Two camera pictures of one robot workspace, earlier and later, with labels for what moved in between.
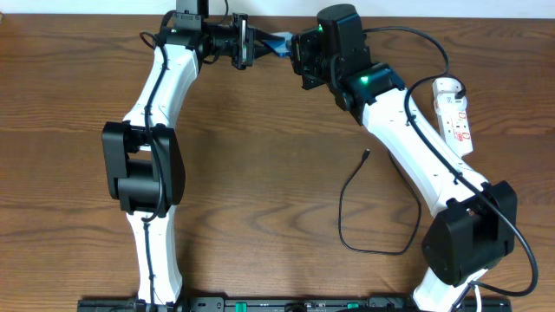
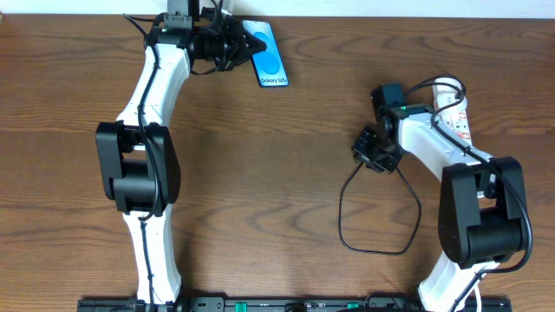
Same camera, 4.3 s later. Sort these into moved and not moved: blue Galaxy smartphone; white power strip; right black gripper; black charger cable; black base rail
Moved: blue Galaxy smartphone; right black gripper
Not moved: black base rail; white power strip; black charger cable
